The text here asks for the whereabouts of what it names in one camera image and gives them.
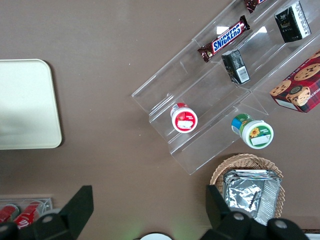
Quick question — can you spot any Snickers chocolate bar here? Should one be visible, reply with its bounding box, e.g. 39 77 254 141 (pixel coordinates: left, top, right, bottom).
197 14 251 64
243 0 267 15

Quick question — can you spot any light wicker basket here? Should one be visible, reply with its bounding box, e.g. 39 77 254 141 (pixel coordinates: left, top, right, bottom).
209 152 286 226

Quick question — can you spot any green lid snack cup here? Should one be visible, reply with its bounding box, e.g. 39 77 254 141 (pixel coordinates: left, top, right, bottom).
230 113 275 150

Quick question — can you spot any cream plastic tray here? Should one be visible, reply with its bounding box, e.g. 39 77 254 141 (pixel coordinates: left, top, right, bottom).
0 58 63 151

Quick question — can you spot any clear acrylic stepped shelf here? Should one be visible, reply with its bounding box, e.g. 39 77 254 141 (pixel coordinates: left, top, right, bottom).
130 0 320 176

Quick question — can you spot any small black carton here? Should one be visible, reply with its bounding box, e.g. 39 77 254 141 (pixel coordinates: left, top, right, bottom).
221 48 251 86
273 0 313 44

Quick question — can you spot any stack of foil trays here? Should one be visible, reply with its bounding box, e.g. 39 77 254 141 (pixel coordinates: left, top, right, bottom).
222 168 283 227

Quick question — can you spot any red tartan cookie box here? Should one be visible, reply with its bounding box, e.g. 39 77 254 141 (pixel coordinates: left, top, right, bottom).
269 49 320 114

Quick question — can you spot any red lid snack cup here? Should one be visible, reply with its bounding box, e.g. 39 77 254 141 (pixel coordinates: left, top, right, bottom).
170 102 199 134

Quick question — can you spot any clear acrylic bottle rack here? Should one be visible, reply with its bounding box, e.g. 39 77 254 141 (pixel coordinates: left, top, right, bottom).
0 197 54 226

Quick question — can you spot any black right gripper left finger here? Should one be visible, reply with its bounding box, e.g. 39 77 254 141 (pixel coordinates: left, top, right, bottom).
0 184 95 240

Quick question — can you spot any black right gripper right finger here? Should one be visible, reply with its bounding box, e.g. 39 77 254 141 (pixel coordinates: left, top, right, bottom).
205 184 311 240

